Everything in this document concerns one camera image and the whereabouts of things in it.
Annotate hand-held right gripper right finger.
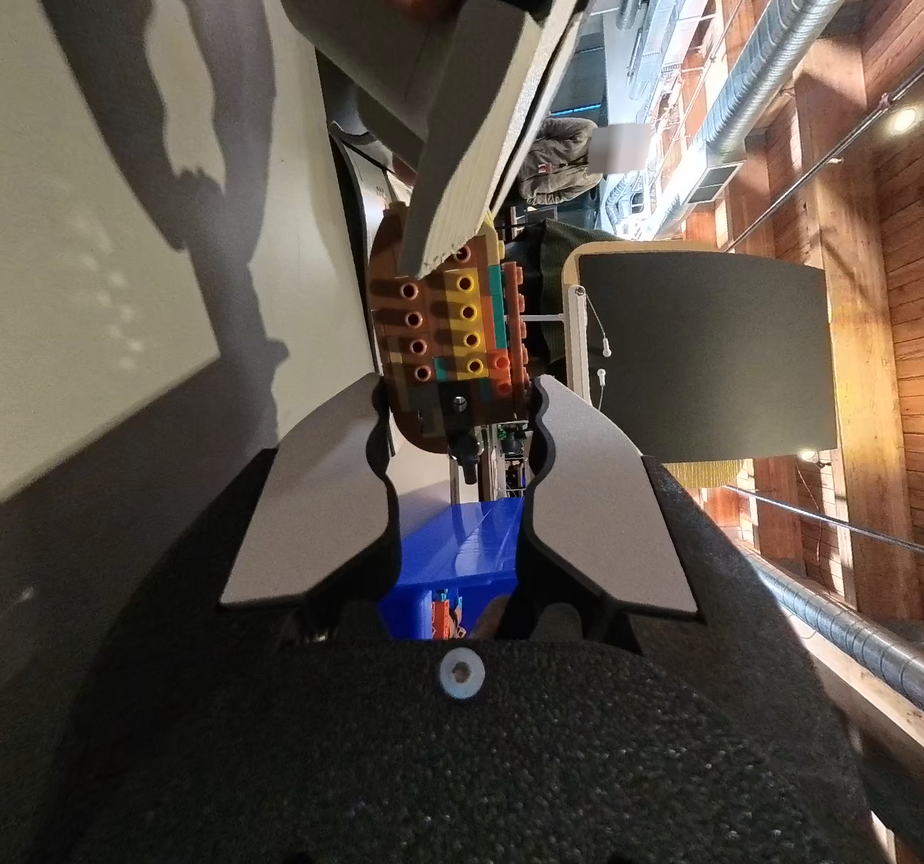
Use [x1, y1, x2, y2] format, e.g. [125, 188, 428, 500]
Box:
[518, 373, 701, 618]

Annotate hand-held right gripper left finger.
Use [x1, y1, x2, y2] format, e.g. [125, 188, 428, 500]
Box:
[217, 373, 405, 607]

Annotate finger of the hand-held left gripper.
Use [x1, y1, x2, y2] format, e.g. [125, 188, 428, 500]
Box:
[399, 0, 580, 282]

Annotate blue plastic bin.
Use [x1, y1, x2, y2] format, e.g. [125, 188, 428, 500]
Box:
[377, 496, 526, 643]

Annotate toy brick model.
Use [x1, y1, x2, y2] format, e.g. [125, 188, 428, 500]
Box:
[367, 202, 541, 487]

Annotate grey desk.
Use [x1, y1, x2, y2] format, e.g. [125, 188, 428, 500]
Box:
[0, 0, 470, 858]

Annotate instruction booklet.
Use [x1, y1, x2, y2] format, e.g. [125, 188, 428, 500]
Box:
[328, 121, 420, 381]

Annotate dark green cloth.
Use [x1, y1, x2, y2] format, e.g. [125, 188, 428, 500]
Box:
[530, 220, 622, 367]

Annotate pile of orange toy bricks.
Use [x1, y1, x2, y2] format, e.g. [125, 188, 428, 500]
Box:
[429, 587, 464, 641]

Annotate black divider panel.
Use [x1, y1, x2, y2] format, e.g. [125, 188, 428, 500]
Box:
[562, 242, 840, 467]

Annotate thin metal pipe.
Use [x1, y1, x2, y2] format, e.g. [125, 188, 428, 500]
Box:
[722, 485, 924, 546]

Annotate small wall air vent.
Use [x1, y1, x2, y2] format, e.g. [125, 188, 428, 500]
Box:
[682, 163, 742, 207]

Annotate smooth silver ventilation duct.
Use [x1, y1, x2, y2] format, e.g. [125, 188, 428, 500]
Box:
[747, 554, 924, 710]

